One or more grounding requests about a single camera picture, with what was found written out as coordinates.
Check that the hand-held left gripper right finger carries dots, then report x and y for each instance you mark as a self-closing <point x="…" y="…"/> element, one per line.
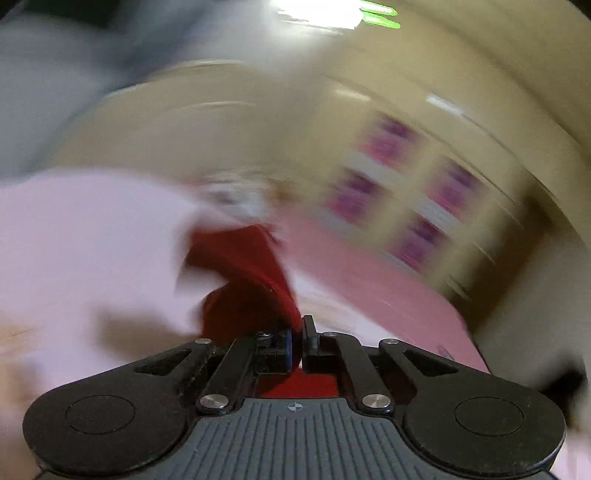
<point x="308" y="341"/>

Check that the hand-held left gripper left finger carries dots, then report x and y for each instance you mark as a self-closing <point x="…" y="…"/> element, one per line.
<point x="288" y="351"/>

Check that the red knit garment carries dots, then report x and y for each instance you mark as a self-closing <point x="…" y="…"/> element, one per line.
<point x="249" y="272"/>

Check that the pink bed sheet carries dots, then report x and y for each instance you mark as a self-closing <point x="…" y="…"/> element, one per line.
<point x="351" y="267"/>

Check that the cream wardrobe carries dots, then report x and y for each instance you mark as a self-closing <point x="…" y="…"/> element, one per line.
<point x="277" y="138"/>

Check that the pale pink floral blanket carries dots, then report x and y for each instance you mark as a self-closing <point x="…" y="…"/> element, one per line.
<point x="83" y="258"/>

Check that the purple wall poster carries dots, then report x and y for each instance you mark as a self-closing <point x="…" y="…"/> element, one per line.
<point x="354" y="196"/>
<point x="391" y="139"/>
<point x="422" y="242"/>
<point x="458" y="183"/>

